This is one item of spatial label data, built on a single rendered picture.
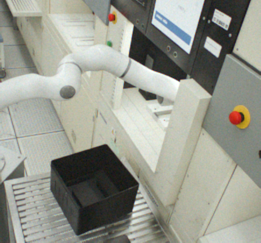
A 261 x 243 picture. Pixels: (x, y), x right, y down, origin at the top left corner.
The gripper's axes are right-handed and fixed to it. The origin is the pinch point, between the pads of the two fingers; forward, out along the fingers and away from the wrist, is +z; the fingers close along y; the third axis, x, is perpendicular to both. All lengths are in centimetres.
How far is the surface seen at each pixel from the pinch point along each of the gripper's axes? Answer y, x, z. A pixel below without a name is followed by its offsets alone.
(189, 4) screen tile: 5, 41, -33
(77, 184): 2, -44, -64
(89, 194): 9, -44, -60
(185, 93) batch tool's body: 22.1, 16.2, -36.1
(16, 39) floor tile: -325, -122, -63
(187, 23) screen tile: 7.0, 34.9, -32.4
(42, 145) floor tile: -112, -122, -61
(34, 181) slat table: -5, -46, -82
